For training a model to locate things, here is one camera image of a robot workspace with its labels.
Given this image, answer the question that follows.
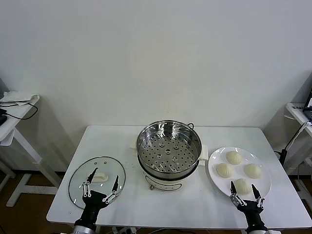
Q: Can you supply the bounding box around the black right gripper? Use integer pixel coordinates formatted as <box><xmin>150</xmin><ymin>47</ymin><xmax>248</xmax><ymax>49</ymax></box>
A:
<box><xmin>230</xmin><ymin>180</ymin><xmax>266</xmax><ymax>229</ymax></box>

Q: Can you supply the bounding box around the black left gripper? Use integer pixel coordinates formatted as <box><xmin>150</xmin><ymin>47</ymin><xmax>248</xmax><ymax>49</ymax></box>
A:
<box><xmin>74</xmin><ymin>167</ymin><xmax>120</xmax><ymax>226</ymax></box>

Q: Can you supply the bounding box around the white steamed baozi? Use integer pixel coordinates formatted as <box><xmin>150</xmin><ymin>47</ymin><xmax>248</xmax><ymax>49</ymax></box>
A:
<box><xmin>225</xmin><ymin>151</ymin><xmax>243</xmax><ymax>165</ymax></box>
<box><xmin>216</xmin><ymin>163</ymin><xmax>234</xmax><ymax>178</ymax></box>
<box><xmin>243</xmin><ymin>163</ymin><xmax>263</xmax><ymax>178</ymax></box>
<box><xmin>233</xmin><ymin>178</ymin><xmax>253</xmax><ymax>195</ymax></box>

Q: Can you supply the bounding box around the glass lid with white handle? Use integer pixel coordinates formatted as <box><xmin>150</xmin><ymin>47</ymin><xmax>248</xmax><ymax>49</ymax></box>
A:
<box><xmin>68</xmin><ymin>156</ymin><xmax>126</xmax><ymax>209</ymax></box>

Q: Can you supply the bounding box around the stainless steel steamer basket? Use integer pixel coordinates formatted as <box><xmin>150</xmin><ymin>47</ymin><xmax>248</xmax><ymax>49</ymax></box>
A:
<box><xmin>136</xmin><ymin>119</ymin><xmax>203</xmax><ymax>176</ymax></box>

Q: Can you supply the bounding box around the white round plate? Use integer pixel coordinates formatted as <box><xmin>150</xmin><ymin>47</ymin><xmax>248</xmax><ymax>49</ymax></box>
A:
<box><xmin>208</xmin><ymin>146</ymin><xmax>273</xmax><ymax>203</ymax></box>

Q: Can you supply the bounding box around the white power strip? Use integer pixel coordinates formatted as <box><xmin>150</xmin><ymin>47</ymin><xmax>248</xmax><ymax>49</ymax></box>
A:
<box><xmin>111</xmin><ymin>226</ymin><xmax>137</xmax><ymax>234</ymax></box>

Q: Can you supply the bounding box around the black power adapter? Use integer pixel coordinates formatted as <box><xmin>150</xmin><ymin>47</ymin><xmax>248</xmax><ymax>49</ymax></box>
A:
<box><xmin>274</xmin><ymin>148</ymin><xmax>289</xmax><ymax>169</ymax></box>

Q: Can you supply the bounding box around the white electric cooker base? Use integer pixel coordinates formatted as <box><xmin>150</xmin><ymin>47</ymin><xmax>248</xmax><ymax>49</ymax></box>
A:
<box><xmin>128</xmin><ymin>142</ymin><xmax>209</xmax><ymax>192</ymax></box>

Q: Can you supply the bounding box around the white side table with laptop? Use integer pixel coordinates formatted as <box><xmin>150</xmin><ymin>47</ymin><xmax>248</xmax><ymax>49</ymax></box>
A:
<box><xmin>285</xmin><ymin>102</ymin><xmax>312</xmax><ymax>176</ymax></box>

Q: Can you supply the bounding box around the open laptop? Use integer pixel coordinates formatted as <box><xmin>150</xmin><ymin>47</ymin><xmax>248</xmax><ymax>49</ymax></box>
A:
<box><xmin>303</xmin><ymin>89</ymin><xmax>312</xmax><ymax>121</ymax></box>

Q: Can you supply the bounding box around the white side table with cloth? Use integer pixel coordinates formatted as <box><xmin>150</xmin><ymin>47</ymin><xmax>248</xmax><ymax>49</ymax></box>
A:
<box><xmin>0</xmin><ymin>94</ymin><xmax>63</xmax><ymax>208</ymax></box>

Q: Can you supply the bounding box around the white crumpled cloth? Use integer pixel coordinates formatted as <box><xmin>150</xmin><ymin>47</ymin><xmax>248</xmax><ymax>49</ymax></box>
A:
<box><xmin>0</xmin><ymin>90</ymin><xmax>41</xmax><ymax>106</ymax></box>

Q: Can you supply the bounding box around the white cable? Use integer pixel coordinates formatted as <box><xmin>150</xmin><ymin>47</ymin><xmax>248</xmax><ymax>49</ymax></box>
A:
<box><xmin>284</xmin><ymin>121</ymin><xmax>312</xmax><ymax>153</ymax></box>

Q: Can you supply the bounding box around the thin black cable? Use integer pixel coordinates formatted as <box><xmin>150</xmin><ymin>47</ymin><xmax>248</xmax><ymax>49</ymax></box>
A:
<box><xmin>0</xmin><ymin>101</ymin><xmax>39</xmax><ymax>120</ymax></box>

